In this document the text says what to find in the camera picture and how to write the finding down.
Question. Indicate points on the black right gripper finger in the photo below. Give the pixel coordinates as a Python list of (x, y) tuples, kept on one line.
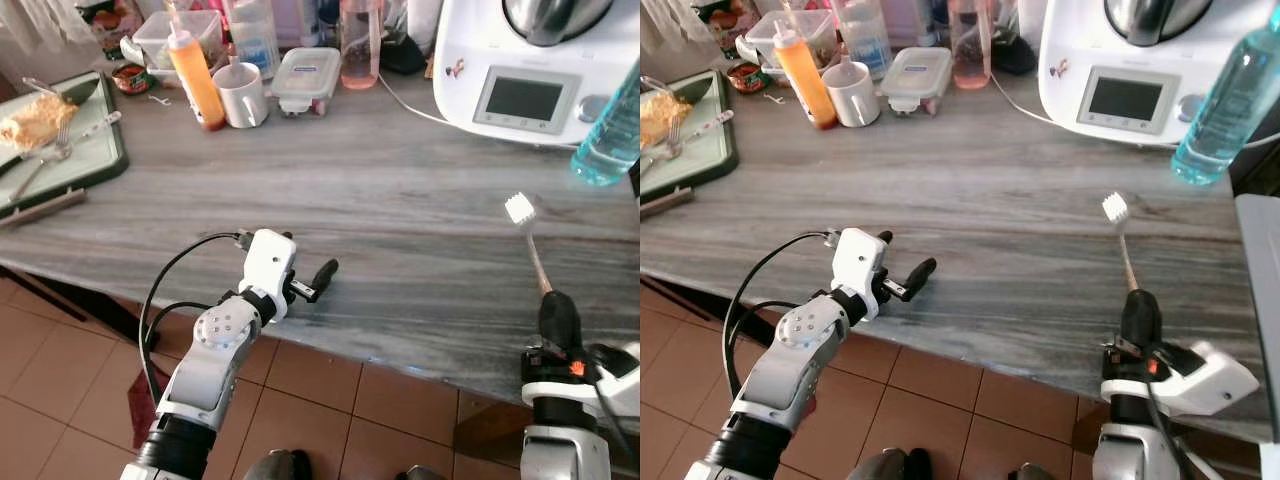
[(1131, 320), (571, 322), (1152, 320), (550, 322)]

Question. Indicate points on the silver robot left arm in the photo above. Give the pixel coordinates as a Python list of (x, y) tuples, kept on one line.
[(205, 370), (790, 375)]

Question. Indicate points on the grey wood grain counter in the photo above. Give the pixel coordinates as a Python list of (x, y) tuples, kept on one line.
[(950, 220), (350, 200)]

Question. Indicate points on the white plastic folding table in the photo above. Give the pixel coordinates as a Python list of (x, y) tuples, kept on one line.
[(1262, 300)]

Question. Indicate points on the white ceramic mug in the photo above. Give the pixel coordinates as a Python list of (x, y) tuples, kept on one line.
[(243, 100), (855, 98)]

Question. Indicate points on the dark robot right foot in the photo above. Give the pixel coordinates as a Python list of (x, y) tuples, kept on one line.
[(420, 473), (1035, 472)]

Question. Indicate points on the dark robot foot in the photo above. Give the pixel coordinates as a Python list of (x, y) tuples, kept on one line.
[(420, 473), (280, 467), (1035, 472), (895, 466)]

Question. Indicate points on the brown wooden stick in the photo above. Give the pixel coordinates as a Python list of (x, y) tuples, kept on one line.
[(668, 200), (45, 208)]

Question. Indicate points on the clear lidded food container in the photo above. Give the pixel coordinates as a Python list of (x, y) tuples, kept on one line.
[(305, 78), (915, 78)]

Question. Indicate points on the orange sauce squeeze bottle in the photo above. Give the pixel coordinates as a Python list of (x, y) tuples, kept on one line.
[(195, 85), (805, 83)]

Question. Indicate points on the dark robot left foot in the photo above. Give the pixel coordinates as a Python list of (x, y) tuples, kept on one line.
[(895, 466), (280, 467)]

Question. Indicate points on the green tray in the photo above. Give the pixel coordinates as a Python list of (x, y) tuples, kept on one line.
[(715, 160), (90, 165)]

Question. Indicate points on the clear blue water bottle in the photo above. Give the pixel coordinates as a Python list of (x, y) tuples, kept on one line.
[(612, 135), (1225, 110)]

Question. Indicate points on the clear bottle with pink liquid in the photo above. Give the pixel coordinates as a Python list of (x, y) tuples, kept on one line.
[(970, 55), (360, 55)]

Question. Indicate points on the clear plastic bottle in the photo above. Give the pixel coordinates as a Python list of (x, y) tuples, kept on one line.
[(255, 40), (862, 40)]

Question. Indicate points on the steel fork with food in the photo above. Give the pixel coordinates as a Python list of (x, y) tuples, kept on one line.
[(672, 150), (40, 170)]

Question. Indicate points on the small black object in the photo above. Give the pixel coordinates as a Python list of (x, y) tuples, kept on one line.
[(1013, 57), (403, 55)]

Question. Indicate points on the yellow cooked food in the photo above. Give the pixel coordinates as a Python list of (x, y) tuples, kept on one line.
[(668, 118), (35, 122)]

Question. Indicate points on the clear plastic tub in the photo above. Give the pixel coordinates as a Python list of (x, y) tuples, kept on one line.
[(160, 35), (765, 35)]

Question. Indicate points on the printed snack package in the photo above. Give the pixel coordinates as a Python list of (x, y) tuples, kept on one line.
[(730, 18), (110, 20)]

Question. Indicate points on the white kitchen cooking machine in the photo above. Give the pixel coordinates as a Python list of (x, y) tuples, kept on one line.
[(1075, 40), (480, 40)]

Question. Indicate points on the white curtain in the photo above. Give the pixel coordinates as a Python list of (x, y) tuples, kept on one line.
[(35, 22), (668, 20)]

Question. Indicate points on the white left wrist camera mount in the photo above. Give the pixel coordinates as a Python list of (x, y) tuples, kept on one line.
[(268, 265), (858, 265)]

